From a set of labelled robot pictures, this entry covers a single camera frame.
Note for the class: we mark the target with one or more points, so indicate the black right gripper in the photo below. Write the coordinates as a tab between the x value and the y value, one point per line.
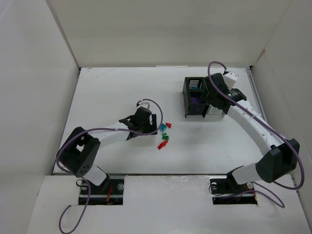
206	90

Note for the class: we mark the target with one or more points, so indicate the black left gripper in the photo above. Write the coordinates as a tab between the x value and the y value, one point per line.
151	123

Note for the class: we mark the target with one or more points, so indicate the teal square lego brick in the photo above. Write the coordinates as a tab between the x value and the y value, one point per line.
163	127

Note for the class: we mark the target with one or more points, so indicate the purple rectangular lego brick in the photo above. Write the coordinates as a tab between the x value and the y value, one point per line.
195	100

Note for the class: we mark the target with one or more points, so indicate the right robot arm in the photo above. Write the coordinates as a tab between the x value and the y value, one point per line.
279	154

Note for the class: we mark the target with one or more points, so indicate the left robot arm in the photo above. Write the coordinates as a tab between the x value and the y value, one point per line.
78	153

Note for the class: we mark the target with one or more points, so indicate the black slatted container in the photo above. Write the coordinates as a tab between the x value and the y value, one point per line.
192	90

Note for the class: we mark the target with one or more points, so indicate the white slatted container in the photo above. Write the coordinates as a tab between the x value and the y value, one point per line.
214	111

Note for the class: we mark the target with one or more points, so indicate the long red lego piece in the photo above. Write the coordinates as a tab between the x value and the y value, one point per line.
163	144

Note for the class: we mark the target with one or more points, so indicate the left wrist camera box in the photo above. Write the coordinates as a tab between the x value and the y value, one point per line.
144	104

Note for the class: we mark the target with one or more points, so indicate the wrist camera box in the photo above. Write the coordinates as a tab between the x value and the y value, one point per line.
144	104
230	78

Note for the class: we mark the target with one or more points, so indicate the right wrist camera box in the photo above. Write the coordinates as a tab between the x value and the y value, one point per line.
230	78

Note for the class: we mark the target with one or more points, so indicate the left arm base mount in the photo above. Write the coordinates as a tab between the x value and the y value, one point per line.
112	195

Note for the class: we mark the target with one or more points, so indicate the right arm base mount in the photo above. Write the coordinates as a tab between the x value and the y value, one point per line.
225	194

